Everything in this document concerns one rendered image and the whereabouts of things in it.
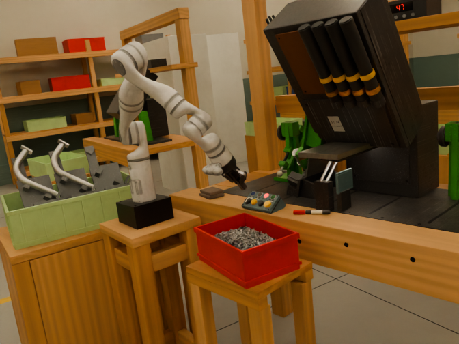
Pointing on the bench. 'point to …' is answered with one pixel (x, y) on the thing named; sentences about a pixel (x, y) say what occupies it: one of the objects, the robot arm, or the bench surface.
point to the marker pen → (311, 211)
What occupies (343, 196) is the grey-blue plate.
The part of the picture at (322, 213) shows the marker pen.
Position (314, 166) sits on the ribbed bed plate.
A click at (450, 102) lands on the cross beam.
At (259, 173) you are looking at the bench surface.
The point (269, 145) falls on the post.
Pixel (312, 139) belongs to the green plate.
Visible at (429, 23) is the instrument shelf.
